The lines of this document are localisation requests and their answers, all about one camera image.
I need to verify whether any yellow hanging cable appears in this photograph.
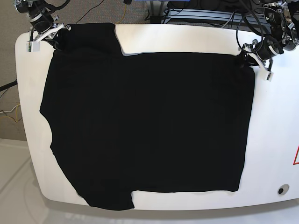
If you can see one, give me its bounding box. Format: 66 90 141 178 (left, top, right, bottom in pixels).
116 1 128 25

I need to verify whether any aluminium frame rail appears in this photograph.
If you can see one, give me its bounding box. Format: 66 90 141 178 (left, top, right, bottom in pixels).
169 9 270 27

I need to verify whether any yellow floor cable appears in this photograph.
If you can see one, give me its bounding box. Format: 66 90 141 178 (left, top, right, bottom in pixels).
0 105 22 123

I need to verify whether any black T-shirt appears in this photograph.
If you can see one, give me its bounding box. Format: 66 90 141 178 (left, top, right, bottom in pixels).
40 23 255 210

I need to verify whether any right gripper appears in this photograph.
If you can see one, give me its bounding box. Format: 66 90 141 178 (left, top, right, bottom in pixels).
30 14 71 50

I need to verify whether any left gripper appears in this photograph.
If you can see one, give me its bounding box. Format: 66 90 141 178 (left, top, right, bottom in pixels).
235 38 284 71

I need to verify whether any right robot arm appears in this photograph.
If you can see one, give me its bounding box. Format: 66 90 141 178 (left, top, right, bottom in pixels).
14 0 71 52

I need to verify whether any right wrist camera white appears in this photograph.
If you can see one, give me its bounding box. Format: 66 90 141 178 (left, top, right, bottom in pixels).
26 41 40 52

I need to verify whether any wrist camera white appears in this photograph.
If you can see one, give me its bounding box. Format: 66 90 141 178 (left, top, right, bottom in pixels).
259 70 273 82
26 41 40 52

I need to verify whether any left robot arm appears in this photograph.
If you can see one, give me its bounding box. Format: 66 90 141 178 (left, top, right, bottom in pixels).
235 0 299 72

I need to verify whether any round table grommet right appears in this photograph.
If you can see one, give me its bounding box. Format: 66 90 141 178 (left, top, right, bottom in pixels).
278 184 290 196

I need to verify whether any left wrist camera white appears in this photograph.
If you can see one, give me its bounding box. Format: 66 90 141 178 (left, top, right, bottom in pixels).
259 70 273 82

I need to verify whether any red triangle warning sticker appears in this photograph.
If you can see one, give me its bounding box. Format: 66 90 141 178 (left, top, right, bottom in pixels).
293 147 299 165

